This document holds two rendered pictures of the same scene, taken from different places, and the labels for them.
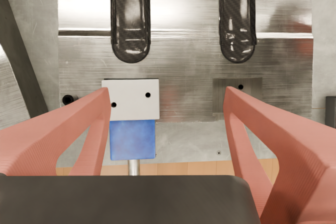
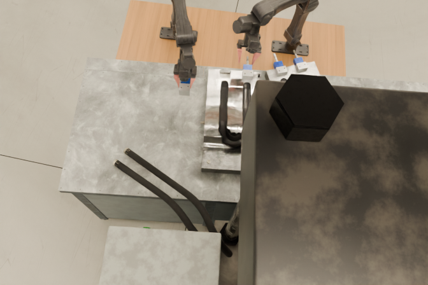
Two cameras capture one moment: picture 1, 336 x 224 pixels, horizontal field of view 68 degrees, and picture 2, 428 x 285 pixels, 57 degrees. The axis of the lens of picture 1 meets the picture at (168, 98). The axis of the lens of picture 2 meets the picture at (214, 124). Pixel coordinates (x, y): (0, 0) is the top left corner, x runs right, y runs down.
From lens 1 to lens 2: 173 cm
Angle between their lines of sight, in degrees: 22
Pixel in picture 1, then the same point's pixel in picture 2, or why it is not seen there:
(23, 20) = not seen: hidden behind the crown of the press
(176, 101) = (238, 74)
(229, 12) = (225, 91)
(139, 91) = (246, 74)
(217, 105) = (227, 75)
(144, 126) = (245, 69)
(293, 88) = (213, 74)
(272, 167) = (207, 63)
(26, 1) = not seen: hidden behind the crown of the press
